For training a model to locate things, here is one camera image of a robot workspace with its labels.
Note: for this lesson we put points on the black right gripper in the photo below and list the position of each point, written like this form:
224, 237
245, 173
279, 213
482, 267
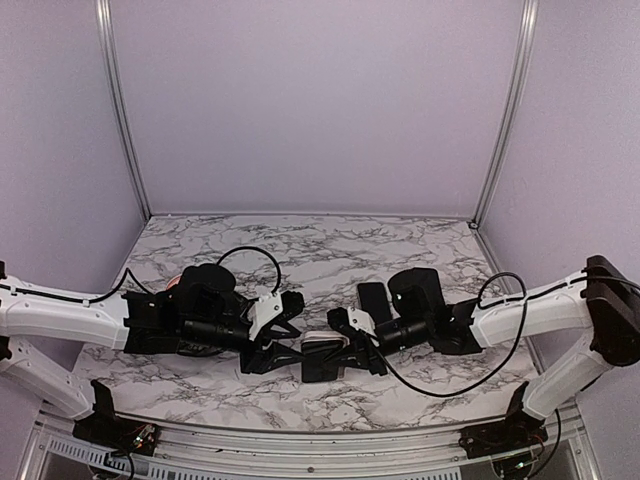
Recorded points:
357, 347

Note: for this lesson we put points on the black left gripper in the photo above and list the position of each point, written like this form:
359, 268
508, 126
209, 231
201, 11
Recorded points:
264, 361

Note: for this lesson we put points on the black smartphone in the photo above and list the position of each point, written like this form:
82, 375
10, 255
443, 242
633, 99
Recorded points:
372, 297
315, 367

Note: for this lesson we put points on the pink phone case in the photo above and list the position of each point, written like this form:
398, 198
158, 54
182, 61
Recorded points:
326, 335

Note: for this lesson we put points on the black phone case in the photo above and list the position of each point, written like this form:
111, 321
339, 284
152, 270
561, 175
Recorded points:
432, 289

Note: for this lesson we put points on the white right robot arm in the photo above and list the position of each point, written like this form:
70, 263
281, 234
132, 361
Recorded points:
597, 299

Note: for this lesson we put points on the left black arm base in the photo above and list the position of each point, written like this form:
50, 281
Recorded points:
104, 427

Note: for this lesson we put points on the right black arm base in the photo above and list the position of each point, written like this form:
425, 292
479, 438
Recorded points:
516, 430

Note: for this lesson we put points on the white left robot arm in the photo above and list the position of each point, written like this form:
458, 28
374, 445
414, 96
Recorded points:
200, 316

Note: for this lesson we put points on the red white patterned bowl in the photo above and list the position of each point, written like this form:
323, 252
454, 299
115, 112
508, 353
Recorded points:
173, 282

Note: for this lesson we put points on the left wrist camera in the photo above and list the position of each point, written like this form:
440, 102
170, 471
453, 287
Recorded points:
277, 306

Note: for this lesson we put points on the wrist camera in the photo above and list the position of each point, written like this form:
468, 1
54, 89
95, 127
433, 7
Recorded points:
349, 322
277, 306

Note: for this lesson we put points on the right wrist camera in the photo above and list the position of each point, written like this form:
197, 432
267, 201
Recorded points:
349, 322

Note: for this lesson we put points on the front aluminium rail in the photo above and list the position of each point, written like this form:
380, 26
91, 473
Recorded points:
186, 451

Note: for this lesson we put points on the left aluminium frame post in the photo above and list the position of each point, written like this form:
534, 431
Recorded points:
109, 50

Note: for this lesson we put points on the aluminium frame post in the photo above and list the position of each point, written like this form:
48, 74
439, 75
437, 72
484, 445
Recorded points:
516, 86
109, 50

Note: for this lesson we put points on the right aluminium frame post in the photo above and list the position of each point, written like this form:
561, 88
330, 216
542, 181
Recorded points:
516, 86

